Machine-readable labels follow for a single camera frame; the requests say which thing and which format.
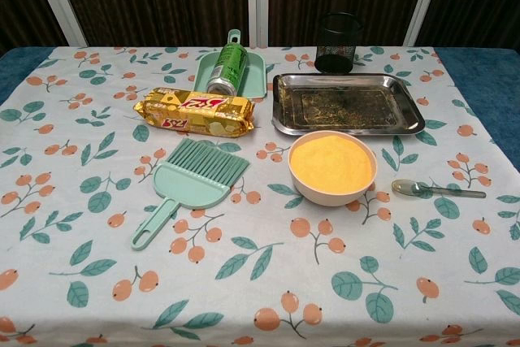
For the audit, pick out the beige bowl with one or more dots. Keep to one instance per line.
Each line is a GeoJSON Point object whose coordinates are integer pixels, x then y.
{"type": "Point", "coordinates": [325, 196]}

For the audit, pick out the black mesh pen holder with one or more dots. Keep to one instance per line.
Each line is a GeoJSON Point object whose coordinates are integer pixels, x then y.
{"type": "Point", "coordinates": [336, 46]}

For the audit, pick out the mint green hand brush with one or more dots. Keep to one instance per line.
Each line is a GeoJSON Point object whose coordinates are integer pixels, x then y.
{"type": "Point", "coordinates": [191, 184]}

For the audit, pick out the green drink can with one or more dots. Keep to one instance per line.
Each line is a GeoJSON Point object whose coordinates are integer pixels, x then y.
{"type": "Point", "coordinates": [227, 68]}

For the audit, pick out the stainless steel tray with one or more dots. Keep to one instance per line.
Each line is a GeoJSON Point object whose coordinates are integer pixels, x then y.
{"type": "Point", "coordinates": [345, 105]}

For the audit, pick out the floral printed tablecloth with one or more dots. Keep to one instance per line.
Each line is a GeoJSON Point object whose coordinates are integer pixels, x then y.
{"type": "Point", "coordinates": [260, 265]}

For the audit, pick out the translucent plastic spoon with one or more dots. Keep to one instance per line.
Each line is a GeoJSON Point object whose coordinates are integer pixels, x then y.
{"type": "Point", "coordinates": [410, 188]}

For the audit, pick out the gold biscuit packet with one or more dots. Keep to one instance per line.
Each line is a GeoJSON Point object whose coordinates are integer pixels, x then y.
{"type": "Point", "coordinates": [195, 113]}

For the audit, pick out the mint green dustpan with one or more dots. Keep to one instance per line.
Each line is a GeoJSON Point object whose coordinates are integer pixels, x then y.
{"type": "Point", "coordinates": [255, 75]}

